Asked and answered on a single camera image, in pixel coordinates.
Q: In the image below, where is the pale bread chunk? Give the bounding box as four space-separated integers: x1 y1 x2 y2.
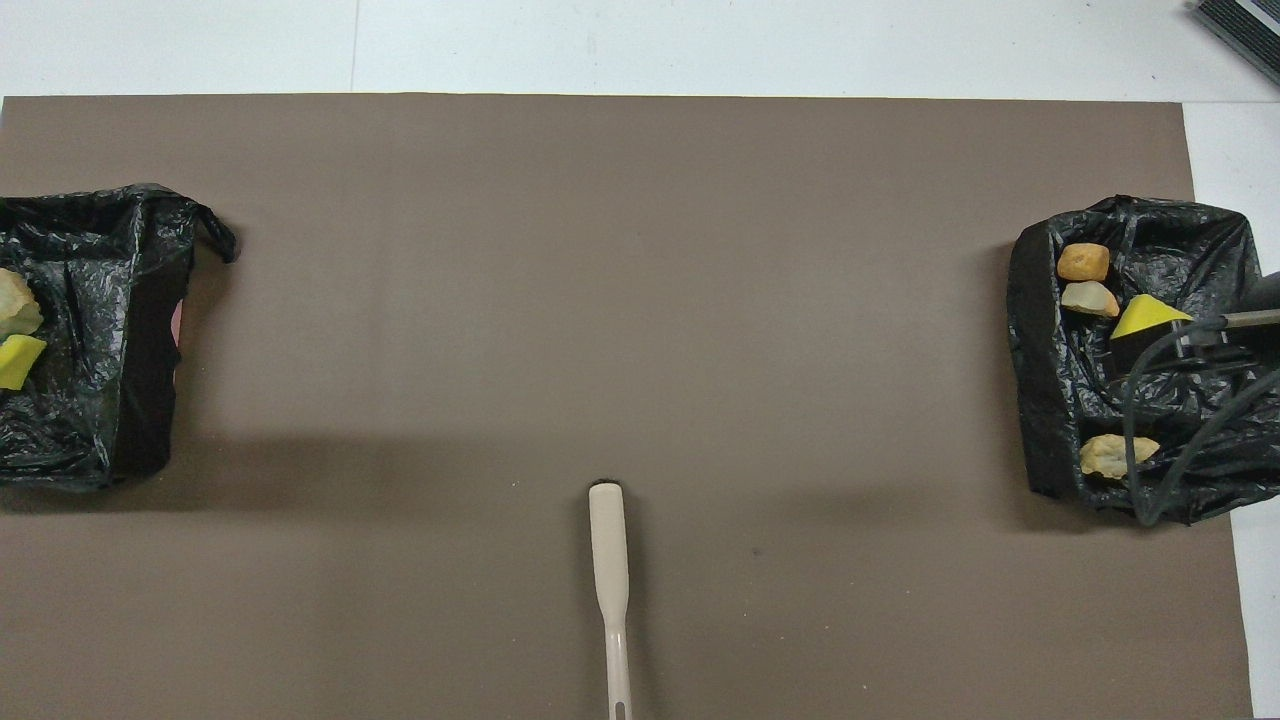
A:
1060 280 1121 319

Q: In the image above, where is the striped croissant piece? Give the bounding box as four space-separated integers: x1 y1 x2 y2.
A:
0 268 45 338

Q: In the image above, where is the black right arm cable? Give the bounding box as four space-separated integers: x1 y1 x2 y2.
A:
1120 310 1280 528

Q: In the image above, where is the brown bread roll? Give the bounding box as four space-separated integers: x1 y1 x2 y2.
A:
1057 243 1111 283

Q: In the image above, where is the black bag-lined bin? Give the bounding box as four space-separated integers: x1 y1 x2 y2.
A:
1008 195 1280 525
0 183 239 491

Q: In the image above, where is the brown table mat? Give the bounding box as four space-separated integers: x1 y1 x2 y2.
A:
0 93 1256 720

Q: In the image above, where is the dark ribbed panel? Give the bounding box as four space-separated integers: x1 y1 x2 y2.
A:
1188 0 1280 87

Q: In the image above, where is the flat tan bread piece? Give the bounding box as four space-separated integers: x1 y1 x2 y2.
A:
1079 433 1162 479

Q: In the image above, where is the beige hand brush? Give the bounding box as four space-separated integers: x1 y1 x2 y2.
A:
588 480 635 720

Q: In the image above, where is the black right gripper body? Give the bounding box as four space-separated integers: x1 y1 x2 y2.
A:
1238 270 1280 351

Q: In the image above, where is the yellow sponge piece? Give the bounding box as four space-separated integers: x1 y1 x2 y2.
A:
0 334 49 392
1110 293 1196 341

